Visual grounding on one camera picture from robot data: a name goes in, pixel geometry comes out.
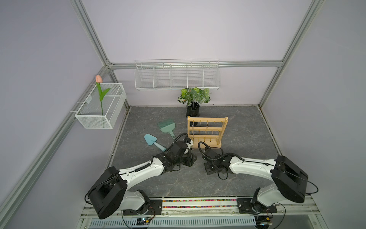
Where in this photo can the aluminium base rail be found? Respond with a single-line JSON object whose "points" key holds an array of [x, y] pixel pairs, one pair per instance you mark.
{"points": [[206, 207]]}

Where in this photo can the white wire wall shelf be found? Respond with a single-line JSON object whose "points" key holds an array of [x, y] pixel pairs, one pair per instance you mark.
{"points": [[172, 74]]}

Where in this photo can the white mesh wall basket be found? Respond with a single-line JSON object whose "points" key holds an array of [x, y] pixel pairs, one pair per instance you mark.
{"points": [[89, 113]]}

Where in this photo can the potted green plant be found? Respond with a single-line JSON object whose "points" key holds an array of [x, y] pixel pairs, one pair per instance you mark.
{"points": [[193, 97]]}

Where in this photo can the pink artificial tulip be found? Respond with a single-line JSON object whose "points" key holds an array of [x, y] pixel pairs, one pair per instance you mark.
{"points": [[102, 93]]}

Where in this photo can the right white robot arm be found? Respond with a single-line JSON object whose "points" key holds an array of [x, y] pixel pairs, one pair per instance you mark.
{"points": [[289, 182]]}

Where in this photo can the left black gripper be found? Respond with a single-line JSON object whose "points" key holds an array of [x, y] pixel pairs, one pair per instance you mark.
{"points": [[190, 161]]}

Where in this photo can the teal small shovel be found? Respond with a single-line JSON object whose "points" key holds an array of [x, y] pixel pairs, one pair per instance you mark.
{"points": [[151, 140]]}

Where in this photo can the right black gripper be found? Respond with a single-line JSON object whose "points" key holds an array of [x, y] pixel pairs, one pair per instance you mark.
{"points": [[207, 171]]}

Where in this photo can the wooden jewelry display stand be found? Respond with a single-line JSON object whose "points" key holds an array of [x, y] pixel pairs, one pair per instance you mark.
{"points": [[206, 129]]}

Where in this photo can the white slotted cable duct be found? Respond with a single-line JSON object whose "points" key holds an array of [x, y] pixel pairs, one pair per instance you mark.
{"points": [[173, 222]]}

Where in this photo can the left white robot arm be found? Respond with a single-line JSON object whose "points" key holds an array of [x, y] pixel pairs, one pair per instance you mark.
{"points": [[112, 189]]}

